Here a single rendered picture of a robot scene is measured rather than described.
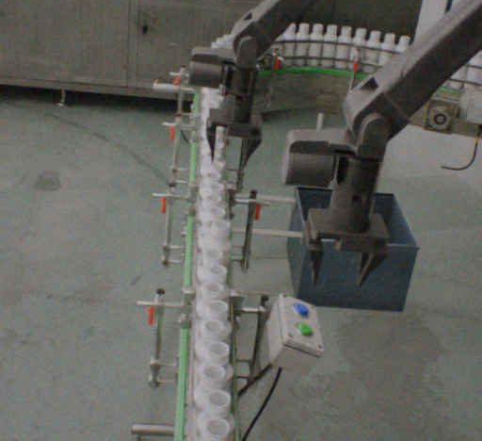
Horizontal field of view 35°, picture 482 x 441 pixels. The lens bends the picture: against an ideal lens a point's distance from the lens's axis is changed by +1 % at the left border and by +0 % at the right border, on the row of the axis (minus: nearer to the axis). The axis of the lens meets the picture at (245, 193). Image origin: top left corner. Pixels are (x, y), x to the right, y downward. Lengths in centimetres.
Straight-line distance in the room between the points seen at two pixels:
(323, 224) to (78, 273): 258
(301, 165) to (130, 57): 409
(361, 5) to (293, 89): 380
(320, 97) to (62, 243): 141
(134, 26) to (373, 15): 273
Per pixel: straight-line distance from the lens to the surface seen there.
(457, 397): 318
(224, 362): 130
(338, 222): 101
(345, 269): 212
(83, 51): 504
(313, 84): 325
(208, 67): 141
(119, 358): 307
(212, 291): 146
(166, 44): 497
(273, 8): 137
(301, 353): 144
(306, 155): 97
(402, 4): 705
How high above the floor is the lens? 199
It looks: 28 degrees down
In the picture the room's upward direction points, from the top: 7 degrees clockwise
